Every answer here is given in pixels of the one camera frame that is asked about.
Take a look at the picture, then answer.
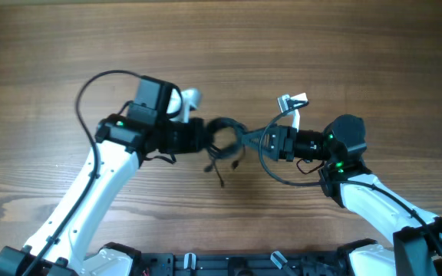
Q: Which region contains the thick black cable bundle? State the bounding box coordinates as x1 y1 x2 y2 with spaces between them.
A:
203 117 249 189

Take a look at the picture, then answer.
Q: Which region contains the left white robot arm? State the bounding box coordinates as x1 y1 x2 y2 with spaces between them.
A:
0 76 205 275

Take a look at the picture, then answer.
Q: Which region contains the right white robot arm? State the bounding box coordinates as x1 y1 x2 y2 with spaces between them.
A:
242 114 442 275

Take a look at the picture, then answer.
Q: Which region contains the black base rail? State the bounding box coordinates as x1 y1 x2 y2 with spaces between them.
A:
138 251 347 276

